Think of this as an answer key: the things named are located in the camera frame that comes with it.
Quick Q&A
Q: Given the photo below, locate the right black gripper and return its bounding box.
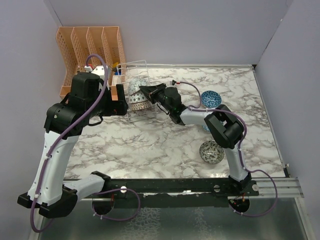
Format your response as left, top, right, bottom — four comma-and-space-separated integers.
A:
138, 84, 172, 114

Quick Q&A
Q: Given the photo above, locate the pink patterned bowl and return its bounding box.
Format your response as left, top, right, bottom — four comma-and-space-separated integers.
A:
129, 90, 147, 104

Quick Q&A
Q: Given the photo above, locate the red patterned bowl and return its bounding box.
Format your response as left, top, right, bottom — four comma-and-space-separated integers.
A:
128, 77, 149, 95

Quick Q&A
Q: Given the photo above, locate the brown patterned bowl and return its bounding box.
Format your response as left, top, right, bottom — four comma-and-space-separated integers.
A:
130, 100, 152, 111

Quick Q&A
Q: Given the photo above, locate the blue triangle patterned bowl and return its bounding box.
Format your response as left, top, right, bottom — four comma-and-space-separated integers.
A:
201, 90, 222, 109

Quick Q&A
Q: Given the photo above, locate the blue floral bowl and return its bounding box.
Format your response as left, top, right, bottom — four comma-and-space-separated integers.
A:
203, 125, 210, 132

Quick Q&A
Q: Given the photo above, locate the grey leaf patterned bowl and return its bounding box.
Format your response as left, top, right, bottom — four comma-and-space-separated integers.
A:
199, 140, 225, 164

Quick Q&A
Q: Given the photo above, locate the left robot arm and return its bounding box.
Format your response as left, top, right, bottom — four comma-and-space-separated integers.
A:
17, 72, 128, 219

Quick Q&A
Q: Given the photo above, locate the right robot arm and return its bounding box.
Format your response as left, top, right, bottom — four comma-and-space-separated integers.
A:
139, 83, 252, 196

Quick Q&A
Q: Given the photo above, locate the blue small box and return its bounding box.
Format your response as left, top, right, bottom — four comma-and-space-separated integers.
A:
114, 69, 122, 76

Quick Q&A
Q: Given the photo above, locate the orange plastic desk organizer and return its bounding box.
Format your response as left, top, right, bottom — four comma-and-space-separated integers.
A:
55, 25, 127, 102

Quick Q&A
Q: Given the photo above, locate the white wire dish rack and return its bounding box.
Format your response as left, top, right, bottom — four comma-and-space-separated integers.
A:
112, 60, 157, 123

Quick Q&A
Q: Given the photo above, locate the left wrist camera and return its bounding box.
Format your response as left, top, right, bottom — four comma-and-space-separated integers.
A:
84, 64, 105, 79

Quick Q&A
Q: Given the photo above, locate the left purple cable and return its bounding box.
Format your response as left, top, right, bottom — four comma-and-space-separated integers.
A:
30, 53, 141, 233

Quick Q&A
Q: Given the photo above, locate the black mounting rail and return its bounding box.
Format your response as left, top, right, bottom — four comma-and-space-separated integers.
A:
81, 177, 261, 209

